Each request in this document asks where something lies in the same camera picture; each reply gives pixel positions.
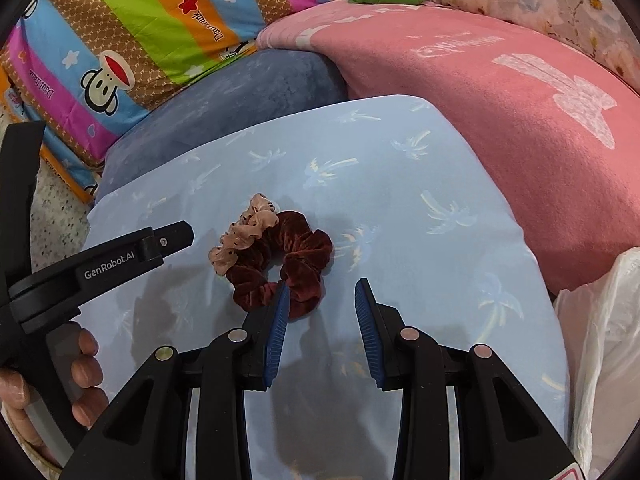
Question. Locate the pink bow blanket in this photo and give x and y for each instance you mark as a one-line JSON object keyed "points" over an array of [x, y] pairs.
{"points": [[557, 132]]}

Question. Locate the white lined trash bin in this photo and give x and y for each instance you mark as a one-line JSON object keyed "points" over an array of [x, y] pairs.
{"points": [[600, 328]]}

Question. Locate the person's left hand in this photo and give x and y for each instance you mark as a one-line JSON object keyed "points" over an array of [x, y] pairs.
{"points": [[87, 374]]}

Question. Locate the colourful monkey striped bedding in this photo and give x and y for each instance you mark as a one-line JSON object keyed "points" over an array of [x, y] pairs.
{"points": [[93, 69]]}

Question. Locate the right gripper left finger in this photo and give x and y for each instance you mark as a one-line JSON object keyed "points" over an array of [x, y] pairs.
{"points": [[144, 430]]}

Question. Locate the dark red velvet scrunchie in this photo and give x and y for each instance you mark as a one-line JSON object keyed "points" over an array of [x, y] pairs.
{"points": [[289, 253]]}

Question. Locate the dark blue cushion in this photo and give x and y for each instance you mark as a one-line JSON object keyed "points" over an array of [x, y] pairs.
{"points": [[263, 86]]}

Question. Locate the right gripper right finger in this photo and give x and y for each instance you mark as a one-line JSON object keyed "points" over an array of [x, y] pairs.
{"points": [[503, 433]]}

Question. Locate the beige dotted scrunchie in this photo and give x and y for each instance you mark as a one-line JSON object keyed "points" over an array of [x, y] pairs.
{"points": [[259, 215]]}

